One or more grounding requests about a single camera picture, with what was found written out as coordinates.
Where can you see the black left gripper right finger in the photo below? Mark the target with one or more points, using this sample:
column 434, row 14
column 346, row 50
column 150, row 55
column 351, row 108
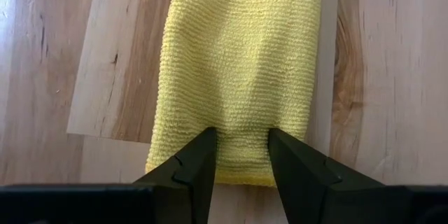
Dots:
column 332, row 199

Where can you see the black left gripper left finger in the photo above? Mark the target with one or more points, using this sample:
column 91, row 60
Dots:
column 157, row 199

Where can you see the yellow microfiber towel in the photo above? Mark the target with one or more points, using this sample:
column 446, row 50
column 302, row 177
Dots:
column 238, row 59

